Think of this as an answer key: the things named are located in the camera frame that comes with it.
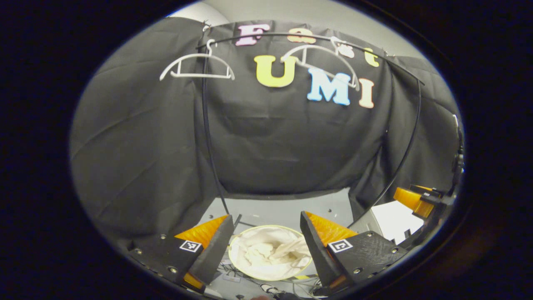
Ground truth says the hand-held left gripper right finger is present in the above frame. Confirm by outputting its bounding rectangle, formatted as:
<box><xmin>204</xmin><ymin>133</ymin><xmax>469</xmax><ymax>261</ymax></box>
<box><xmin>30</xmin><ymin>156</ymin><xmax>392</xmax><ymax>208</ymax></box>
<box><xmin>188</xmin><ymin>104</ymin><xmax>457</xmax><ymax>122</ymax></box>
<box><xmin>300</xmin><ymin>210</ymin><xmax>411</xmax><ymax>292</ymax></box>

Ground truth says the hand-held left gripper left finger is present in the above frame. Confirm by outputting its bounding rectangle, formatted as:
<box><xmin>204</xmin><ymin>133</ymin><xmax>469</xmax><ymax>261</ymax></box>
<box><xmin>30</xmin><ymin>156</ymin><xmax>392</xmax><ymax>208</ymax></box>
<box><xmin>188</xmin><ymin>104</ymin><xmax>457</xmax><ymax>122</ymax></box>
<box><xmin>127</xmin><ymin>214</ymin><xmax>234</xmax><ymax>292</ymax></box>

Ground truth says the cream long-sleeved shirt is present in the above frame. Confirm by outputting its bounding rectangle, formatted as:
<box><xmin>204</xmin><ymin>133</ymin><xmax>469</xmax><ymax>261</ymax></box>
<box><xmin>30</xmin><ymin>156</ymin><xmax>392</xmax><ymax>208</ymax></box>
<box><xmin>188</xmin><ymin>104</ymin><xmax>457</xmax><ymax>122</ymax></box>
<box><xmin>230</xmin><ymin>227</ymin><xmax>311</xmax><ymax>269</ymax></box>

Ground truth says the white laundry hamper yellow rim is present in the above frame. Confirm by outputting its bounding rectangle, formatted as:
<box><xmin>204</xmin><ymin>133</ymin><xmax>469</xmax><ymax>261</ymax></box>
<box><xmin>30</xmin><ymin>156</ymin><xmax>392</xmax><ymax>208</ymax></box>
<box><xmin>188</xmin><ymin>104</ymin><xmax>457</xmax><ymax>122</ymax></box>
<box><xmin>228</xmin><ymin>225</ymin><xmax>313</xmax><ymax>281</ymax></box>

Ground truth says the white hanger with taped hook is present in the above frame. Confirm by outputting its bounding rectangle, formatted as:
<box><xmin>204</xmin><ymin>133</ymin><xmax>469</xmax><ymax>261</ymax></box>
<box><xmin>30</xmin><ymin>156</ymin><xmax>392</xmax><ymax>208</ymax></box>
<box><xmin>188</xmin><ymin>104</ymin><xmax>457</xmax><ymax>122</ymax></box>
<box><xmin>281</xmin><ymin>37</ymin><xmax>361</xmax><ymax>91</ymax></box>

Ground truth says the white plastic hanger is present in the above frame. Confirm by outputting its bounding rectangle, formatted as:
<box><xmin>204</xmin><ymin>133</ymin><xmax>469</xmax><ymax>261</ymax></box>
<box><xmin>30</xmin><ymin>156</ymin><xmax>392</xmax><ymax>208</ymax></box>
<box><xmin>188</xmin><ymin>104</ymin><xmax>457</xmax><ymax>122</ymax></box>
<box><xmin>159</xmin><ymin>39</ymin><xmax>236</xmax><ymax>82</ymax></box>

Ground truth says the white board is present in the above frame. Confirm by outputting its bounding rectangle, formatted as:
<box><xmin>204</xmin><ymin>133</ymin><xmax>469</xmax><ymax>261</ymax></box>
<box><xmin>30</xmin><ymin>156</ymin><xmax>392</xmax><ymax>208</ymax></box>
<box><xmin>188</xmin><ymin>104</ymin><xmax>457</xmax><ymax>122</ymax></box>
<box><xmin>371</xmin><ymin>200</ymin><xmax>424</xmax><ymax>245</ymax></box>

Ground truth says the black backdrop cloth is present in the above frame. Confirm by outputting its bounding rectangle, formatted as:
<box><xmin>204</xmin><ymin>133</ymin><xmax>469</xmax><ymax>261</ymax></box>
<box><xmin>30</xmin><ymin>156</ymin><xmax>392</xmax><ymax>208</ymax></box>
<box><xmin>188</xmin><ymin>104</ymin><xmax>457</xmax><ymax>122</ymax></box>
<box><xmin>69</xmin><ymin>17</ymin><xmax>461</xmax><ymax>250</ymax></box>

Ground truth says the black clothes rail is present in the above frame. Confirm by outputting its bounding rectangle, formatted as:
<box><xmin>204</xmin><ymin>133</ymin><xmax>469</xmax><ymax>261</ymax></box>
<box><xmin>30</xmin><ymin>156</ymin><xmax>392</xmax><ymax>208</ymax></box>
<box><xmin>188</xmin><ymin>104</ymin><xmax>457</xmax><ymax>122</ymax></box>
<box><xmin>196</xmin><ymin>31</ymin><xmax>425</xmax><ymax>217</ymax></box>

